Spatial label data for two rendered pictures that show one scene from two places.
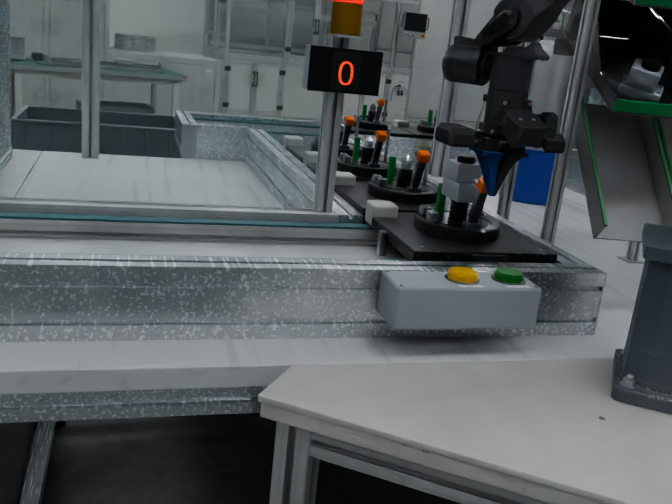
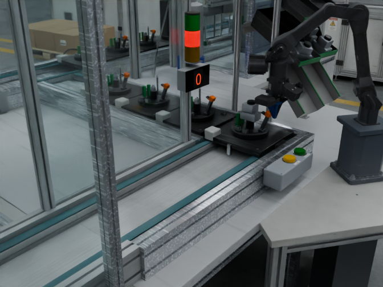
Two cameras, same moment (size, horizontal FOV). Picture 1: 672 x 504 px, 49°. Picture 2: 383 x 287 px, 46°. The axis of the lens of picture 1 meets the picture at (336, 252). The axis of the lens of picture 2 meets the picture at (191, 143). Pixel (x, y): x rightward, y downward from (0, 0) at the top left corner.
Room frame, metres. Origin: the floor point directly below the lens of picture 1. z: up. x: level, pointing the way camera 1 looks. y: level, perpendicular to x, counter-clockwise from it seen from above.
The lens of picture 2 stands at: (0.01, 0.82, 1.65)
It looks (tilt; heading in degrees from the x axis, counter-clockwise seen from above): 25 degrees down; 327
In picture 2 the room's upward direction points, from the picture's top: straight up
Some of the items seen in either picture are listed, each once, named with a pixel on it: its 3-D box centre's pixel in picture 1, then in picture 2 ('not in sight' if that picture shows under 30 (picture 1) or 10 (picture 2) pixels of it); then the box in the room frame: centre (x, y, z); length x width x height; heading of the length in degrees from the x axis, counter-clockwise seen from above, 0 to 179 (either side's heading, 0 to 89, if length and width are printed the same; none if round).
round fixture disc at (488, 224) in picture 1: (456, 225); (249, 130); (1.19, -0.19, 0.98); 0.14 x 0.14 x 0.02
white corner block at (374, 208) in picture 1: (381, 214); (212, 133); (1.25, -0.07, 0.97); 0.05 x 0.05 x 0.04; 17
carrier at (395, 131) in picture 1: (372, 114); not in sight; (2.55, -0.07, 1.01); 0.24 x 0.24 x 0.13; 17
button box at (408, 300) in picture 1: (458, 299); (288, 167); (0.95, -0.17, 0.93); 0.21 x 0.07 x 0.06; 107
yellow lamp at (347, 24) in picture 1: (346, 19); (192, 53); (1.24, 0.02, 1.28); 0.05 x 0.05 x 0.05
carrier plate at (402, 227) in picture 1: (454, 236); (249, 134); (1.19, -0.19, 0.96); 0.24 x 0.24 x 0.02; 17
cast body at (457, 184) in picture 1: (461, 176); (248, 109); (1.20, -0.19, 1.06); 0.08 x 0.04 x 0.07; 17
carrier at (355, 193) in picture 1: (405, 174); (196, 106); (1.43, -0.12, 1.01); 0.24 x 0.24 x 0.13; 17
